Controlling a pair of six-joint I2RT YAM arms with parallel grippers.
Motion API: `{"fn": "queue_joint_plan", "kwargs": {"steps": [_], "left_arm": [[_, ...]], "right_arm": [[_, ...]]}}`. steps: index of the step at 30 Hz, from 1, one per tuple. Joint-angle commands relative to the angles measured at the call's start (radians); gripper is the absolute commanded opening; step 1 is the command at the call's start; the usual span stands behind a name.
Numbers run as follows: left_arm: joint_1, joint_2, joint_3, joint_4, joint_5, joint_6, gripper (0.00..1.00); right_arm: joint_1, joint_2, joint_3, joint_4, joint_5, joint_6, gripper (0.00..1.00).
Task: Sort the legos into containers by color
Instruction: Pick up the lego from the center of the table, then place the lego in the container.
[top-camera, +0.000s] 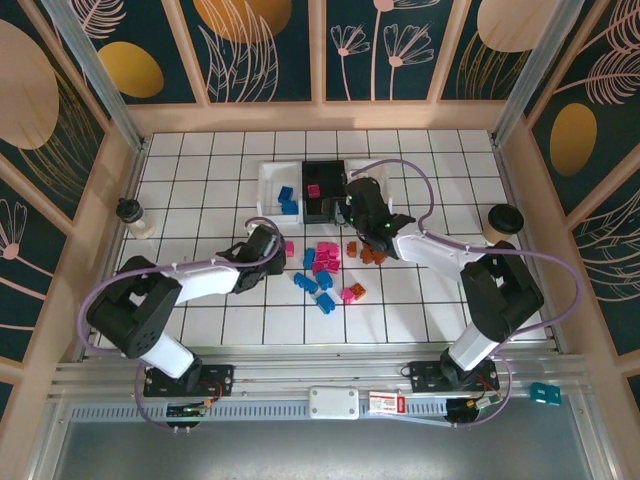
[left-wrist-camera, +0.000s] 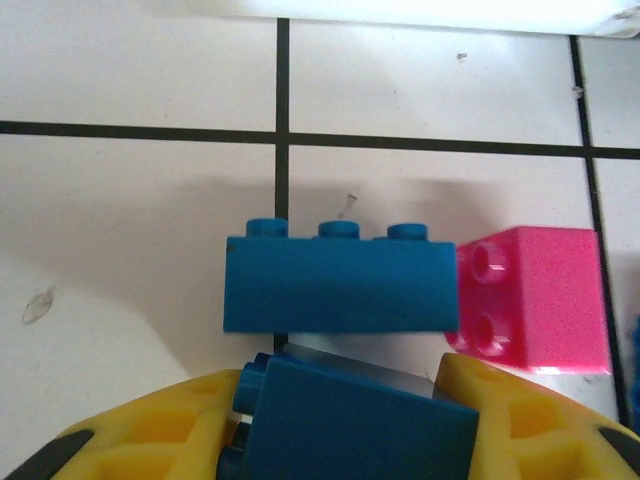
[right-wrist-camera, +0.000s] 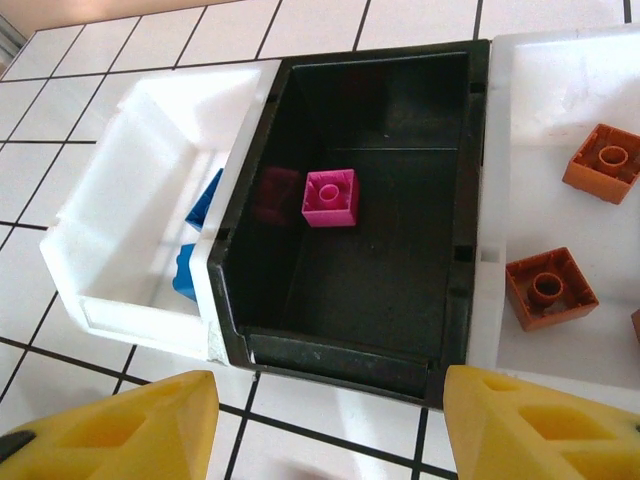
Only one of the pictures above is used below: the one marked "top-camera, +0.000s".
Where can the left electronics board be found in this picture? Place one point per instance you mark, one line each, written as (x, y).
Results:
(186, 410)

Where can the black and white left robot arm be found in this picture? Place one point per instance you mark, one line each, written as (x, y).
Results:
(132, 305)

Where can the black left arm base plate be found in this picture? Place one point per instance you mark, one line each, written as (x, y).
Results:
(220, 377)

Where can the right electronics board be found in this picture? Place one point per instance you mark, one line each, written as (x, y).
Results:
(470, 407)

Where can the aluminium frame post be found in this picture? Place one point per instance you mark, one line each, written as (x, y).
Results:
(535, 75)
(100, 80)

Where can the red and white label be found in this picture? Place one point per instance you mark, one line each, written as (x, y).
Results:
(386, 403)

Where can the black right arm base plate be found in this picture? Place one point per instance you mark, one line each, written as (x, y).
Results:
(425, 375)

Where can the pink lego brick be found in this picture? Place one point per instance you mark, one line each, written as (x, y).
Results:
(347, 296)
(318, 263)
(332, 267)
(324, 246)
(289, 246)
(313, 190)
(333, 255)

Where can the teal plastic clip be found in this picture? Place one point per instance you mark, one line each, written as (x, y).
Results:
(545, 394)

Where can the white plastic box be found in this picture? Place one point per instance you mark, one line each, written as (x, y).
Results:
(334, 402)

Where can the clear bottle with black cap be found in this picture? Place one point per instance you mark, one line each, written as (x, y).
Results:
(131, 212)

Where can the paper cup with black lid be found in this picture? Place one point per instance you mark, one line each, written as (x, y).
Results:
(506, 218)

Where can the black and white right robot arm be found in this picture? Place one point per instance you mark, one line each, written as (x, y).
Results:
(500, 295)

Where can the orange lego brick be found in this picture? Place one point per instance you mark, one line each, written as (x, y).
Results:
(379, 258)
(366, 255)
(358, 290)
(352, 249)

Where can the grey metal panel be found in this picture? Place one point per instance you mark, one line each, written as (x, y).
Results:
(320, 450)

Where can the electronics board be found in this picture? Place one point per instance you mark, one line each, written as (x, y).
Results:
(186, 410)
(470, 407)

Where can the blue lego brick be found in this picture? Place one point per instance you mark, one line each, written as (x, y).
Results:
(285, 193)
(309, 258)
(326, 303)
(325, 279)
(305, 281)
(289, 207)

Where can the black plastic container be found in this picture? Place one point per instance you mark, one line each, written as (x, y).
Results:
(325, 175)

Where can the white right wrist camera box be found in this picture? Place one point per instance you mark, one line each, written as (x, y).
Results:
(359, 175)

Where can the aluminium mounting rail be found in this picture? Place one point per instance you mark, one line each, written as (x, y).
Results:
(300, 372)

